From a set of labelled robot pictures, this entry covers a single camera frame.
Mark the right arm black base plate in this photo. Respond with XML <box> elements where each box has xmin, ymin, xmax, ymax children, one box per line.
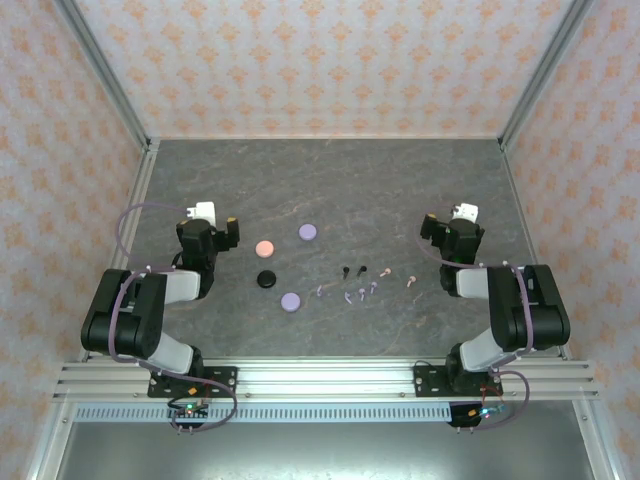
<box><xmin>412</xmin><ymin>364</ymin><xmax>504</xmax><ymax>399</ymax></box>

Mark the slotted grey cable duct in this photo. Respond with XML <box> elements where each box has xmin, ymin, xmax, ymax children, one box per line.
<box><xmin>73</xmin><ymin>403</ymin><xmax>454</xmax><ymax>424</ymax></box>

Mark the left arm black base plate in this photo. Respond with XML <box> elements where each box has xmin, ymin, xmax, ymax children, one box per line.
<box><xmin>147</xmin><ymin>366</ymin><xmax>239</xmax><ymax>399</ymax></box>

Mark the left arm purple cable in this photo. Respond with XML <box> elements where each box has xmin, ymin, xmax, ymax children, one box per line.
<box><xmin>108</xmin><ymin>202</ymin><xmax>239</xmax><ymax>434</ymax></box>

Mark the aluminium frame post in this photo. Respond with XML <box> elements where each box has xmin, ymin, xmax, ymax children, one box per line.
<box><xmin>498</xmin><ymin>0</ymin><xmax>597</xmax><ymax>151</ymax></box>
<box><xmin>53</xmin><ymin>0</ymin><xmax>154</xmax><ymax>151</ymax></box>

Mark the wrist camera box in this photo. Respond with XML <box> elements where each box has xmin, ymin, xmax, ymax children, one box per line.
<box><xmin>185</xmin><ymin>201</ymin><xmax>218</xmax><ymax>226</ymax></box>
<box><xmin>452</xmin><ymin>202</ymin><xmax>481</xmax><ymax>225</ymax></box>

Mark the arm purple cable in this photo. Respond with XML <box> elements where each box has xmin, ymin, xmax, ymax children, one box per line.
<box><xmin>108</xmin><ymin>202</ymin><xmax>239</xmax><ymax>434</ymax></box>
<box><xmin>413</xmin><ymin>203</ymin><xmax>537</xmax><ymax>432</ymax></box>

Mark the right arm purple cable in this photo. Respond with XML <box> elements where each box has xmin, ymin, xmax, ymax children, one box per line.
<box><xmin>413</xmin><ymin>203</ymin><xmax>537</xmax><ymax>432</ymax></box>

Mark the grey sheet metal panel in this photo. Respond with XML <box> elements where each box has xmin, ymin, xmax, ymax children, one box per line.
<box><xmin>52</xmin><ymin>422</ymin><xmax>599</xmax><ymax>480</ymax></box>

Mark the aluminium frame beam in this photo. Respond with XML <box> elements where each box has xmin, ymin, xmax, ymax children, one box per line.
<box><xmin>572</xmin><ymin>399</ymin><xmax>624</xmax><ymax>480</ymax></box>
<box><xmin>23</xmin><ymin>399</ymin><xmax>77</xmax><ymax>480</ymax></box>

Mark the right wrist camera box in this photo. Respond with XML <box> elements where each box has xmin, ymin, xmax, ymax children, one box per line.
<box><xmin>452</xmin><ymin>202</ymin><xmax>481</xmax><ymax>225</ymax></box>

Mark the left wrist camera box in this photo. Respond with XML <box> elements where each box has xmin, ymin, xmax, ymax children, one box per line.
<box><xmin>185</xmin><ymin>201</ymin><xmax>218</xmax><ymax>226</ymax></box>

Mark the aluminium mounting rail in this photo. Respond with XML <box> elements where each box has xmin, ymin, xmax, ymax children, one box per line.
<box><xmin>52</xmin><ymin>355</ymin><xmax>600</xmax><ymax>402</ymax></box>

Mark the aluminium floor rail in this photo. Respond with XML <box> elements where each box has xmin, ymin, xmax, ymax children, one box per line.
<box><xmin>498</xmin><ymin>139</ymin><xmax>572</xmax><ymax>360</ymax></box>
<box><xmin>78</xmin><ymin>138</ymin><xmax>162</xmax><ymax>362</ymax></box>

